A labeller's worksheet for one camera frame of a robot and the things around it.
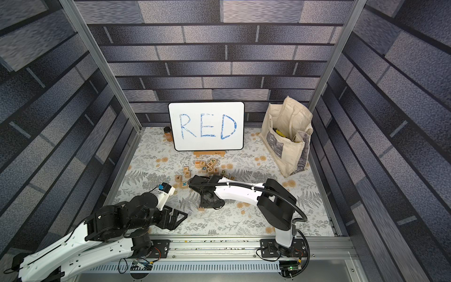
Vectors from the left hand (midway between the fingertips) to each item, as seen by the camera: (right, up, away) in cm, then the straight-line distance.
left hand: (180, 215), depth 66 cm
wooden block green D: (+16, +12, +29) cm, 35 cm away
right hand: (+8, -2, +17) cm, 19 cm away
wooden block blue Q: (+5, +13, +31) cm, 34 cm away
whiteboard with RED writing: (+7, +37, +29) cm, 48 cm away
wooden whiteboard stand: (+15, +22, +38) cm, 46 cm away
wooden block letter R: (+5, -5, +18) cm, 19 cm away
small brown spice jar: (-19, +33, +41) cm, 57 cm away
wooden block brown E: (+12, +12, +30) cm, 35 cm away
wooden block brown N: (+8, +15, +32) cm, 37 cm away
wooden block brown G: (+8, +12, +30) cm, 33 cm away
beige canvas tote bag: (+53, +33, +37) cm, 73 cm away
